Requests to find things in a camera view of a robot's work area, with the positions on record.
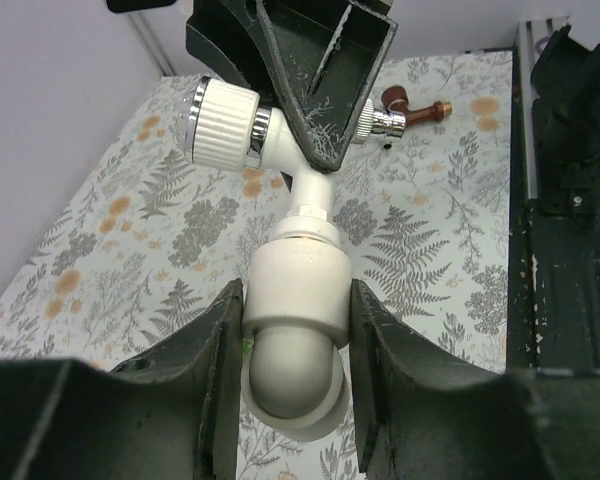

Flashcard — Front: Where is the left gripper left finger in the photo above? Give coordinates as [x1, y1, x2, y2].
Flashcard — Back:
[0, 279, 243, 479]

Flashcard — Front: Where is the white chrome faucet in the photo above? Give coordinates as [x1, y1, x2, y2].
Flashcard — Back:
[172, 74, 406, 249]

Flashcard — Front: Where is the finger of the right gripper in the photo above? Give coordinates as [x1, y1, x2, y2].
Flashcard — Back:
[254, 1, 397, 173]
[185, 1, 280, 107]

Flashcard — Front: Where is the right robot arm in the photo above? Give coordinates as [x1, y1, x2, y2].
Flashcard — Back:
[179, 1, 600, 174]

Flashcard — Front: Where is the floral table mat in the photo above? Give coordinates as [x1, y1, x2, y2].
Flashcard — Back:
[0, 49, 514, 480]

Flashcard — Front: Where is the brown faucet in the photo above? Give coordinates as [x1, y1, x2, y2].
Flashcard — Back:
[382, 85, 454, 129]

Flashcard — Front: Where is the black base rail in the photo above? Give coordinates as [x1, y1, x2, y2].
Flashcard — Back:
[506, 59, 600, 371]

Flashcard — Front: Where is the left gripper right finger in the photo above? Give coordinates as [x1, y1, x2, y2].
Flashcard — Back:
[349, 280, 600, 479]

